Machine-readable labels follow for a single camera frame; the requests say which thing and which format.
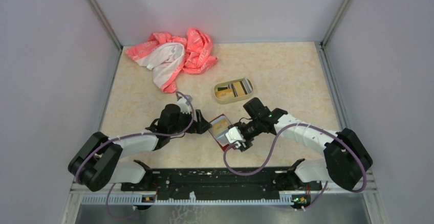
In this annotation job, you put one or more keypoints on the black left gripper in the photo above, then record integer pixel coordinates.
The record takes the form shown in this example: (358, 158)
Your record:
(203, 124)

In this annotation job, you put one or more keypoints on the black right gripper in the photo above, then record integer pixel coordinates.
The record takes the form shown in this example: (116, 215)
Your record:
(247, 142)

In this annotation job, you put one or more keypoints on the red card holder wallet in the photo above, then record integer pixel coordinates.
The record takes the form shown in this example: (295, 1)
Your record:
(220, 138)

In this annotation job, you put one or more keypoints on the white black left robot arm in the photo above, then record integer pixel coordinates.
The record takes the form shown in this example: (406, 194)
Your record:
(98, 164)

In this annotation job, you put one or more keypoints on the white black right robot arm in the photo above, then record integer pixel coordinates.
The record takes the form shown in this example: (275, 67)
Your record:
(345, 159)

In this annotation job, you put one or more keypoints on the beige oval card tray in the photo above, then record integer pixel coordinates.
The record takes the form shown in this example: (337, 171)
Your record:
(243, 89)

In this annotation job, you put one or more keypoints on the pink white crumpled cloth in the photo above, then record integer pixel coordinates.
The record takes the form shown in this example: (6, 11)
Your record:
(169, 55)

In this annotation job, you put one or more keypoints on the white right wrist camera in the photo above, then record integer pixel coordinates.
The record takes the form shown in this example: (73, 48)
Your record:
(234, 137)

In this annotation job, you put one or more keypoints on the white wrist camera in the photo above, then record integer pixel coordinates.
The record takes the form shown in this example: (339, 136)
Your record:
(234, 137)
(184, 103)

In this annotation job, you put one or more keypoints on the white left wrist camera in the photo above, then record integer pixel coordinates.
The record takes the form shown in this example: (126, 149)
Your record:
(184, 103)

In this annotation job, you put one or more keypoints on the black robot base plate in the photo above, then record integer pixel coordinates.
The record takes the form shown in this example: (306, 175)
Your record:
(220, 183)

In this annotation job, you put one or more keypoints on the white slotted cable duct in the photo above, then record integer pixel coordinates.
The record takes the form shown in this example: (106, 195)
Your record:
(139, 200)

